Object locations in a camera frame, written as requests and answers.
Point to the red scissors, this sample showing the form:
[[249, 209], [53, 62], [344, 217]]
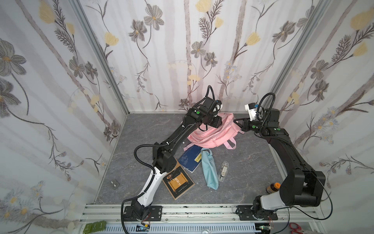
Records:
[[295, 228]]

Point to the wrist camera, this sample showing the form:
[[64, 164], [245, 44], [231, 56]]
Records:
[[252, 108], [217, 106]]

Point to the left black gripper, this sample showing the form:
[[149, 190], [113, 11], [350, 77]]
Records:
[[215, 121]]

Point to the brown and black book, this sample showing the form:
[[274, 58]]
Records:
[[178, 182]]

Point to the white cable duct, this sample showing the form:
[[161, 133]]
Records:
[[194, 228]]

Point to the teal pencil case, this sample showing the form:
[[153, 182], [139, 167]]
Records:
[[209, 169]]

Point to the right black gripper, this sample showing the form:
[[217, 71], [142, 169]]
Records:
[[245, 125]]

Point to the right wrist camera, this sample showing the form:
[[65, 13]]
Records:
[[252, 108]]

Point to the green circuit board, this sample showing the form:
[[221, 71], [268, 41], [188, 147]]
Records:
[[94, 227]]

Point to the brown bottle orange cap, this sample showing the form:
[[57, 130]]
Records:
[[272, 188]]

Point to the blue book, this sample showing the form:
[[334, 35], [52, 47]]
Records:
[[191, 158]]

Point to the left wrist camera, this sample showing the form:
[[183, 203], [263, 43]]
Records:
[[217, 106]]

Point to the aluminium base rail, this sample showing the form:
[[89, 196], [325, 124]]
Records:
[[203, 213]]

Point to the pink backpack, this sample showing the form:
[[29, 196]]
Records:
[[215, 137]]

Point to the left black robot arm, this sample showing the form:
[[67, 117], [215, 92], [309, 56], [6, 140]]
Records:
[[163, 162]]

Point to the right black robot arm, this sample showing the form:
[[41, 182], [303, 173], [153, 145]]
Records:
[[303, 185]]

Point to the clear plastic case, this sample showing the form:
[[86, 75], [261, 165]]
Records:
[[223, 171]]

